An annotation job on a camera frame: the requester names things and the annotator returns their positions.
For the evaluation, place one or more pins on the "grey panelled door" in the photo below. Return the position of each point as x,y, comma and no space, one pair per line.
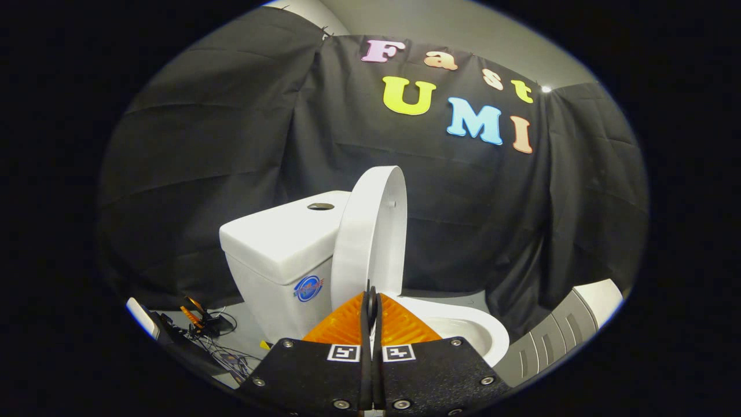
550,341

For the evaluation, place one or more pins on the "black backdrop cloth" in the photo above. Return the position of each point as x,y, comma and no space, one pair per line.
220,156

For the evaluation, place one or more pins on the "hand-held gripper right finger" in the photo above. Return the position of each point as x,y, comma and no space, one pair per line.
428,376

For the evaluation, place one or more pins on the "black round lid tab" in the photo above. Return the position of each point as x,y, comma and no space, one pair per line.
371,307

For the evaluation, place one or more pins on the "orange hand tool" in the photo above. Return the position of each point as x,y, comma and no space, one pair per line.
194,313

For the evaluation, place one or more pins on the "white flat device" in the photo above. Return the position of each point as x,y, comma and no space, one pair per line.
142,317

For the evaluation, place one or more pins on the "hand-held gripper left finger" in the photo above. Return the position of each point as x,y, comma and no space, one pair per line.
324,376

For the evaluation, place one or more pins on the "white toilet bowl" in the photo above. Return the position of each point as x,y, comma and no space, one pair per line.
480,336

